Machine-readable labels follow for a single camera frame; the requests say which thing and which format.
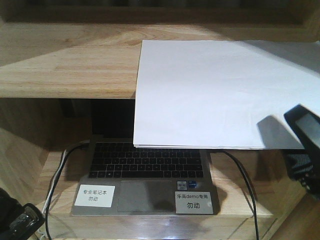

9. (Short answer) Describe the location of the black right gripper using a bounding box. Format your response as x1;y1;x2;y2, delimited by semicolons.
284;104;320;200

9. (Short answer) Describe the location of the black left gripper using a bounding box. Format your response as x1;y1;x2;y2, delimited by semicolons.
0;188;45;240

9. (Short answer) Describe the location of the white paper stack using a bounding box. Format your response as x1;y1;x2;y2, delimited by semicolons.
133;40;320;150

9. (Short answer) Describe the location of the left white laptop sticker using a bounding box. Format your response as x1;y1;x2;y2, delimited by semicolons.
74;184;116;208

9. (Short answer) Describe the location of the white laptop sticker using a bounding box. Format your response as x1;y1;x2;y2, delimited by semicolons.
175;191;214;215
74;184;116;208

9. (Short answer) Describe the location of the silver open laptop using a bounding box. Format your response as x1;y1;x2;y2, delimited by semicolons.
70;134;219;217

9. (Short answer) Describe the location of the right white laptop sticker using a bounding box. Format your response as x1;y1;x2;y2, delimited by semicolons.
175;191;214;215

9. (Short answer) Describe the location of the light wooden shelf unit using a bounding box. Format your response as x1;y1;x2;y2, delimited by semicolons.
0;0;320;240

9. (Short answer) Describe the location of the white laptop cable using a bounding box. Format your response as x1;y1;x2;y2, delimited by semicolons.
36;140;90;238

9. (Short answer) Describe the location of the black cable right of laptop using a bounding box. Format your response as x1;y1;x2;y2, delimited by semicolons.
219;149;260;240

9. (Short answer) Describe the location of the black laptop power cable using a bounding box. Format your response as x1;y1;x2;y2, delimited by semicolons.
44;142;88;240

